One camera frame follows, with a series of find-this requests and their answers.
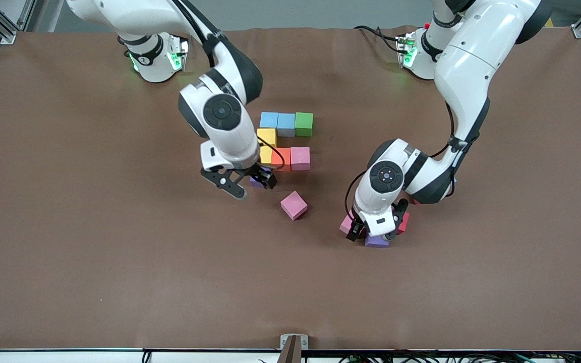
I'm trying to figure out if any orange foam cube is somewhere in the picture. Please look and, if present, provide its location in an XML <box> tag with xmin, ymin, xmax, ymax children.
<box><xmin>271</xmin><ymin>148</ymin><xmax>292</xmax><ymax>172</ymax></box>

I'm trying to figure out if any green foam cube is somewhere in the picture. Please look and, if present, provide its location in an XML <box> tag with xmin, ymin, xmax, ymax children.
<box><xmin>295</xmin><ymin>112</ymin><xmax>314</xmax><ymax>138</ymax></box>

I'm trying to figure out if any brown table cover sheet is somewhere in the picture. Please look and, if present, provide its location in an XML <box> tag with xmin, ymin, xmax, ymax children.
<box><xmin>0</xmin><ymin>25</ymin><xmax>581</xmax><ymax>352</ymax></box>

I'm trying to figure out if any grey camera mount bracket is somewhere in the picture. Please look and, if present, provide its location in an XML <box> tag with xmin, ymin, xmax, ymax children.
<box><xmin>279</xmin><ymin>334</ymin><xmax>309</xmax><ymax>363</ymax></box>

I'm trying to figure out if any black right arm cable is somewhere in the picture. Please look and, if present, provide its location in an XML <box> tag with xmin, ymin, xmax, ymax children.
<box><xmin>169</xmin><ymin>0</ymin><xmax>286</xmax><ymax>172</ymax></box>

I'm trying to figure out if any black base cable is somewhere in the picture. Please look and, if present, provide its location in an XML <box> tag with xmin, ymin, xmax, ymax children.
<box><xmin>354</xmin><ymin>24</ymin><xmax>408</xmax><ymax>54</ymax></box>

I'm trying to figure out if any white table edge rail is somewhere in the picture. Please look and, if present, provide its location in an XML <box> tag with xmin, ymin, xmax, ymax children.
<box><xmin>0</xmin><ymin>347</ymin><xmax>581</xmax><ymax>363</ymax></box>

